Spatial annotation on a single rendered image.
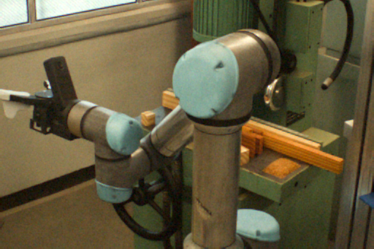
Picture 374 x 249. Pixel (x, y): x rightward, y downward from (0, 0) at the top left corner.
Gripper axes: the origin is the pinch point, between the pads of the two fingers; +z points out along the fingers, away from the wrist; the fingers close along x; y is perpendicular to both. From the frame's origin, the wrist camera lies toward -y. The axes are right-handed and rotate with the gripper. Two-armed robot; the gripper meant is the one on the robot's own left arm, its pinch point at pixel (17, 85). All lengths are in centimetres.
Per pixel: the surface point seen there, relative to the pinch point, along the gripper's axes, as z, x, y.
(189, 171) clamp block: -16, 48, 29
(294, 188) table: -41, 63, 29
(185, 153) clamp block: -14, 47, 23
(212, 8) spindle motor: -9, 60, -16
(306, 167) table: -41, 69, 25
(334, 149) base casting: -30, 112, 33
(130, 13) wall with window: 113, 162, 15
